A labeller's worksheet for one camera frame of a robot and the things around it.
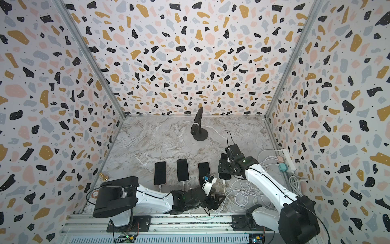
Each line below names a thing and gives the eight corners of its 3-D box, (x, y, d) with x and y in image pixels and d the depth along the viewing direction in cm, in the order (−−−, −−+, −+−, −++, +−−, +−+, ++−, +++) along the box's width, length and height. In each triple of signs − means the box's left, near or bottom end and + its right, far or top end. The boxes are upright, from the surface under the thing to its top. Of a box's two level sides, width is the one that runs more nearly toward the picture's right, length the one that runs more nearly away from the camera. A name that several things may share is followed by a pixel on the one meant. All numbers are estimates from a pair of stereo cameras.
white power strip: (286, 173, 96) (289, 169, 92) (278, 152, 106) (281, 148, 102) (292, 173, 96) (296, 169, 93) (284, 152, 106) (287, 148, 102)
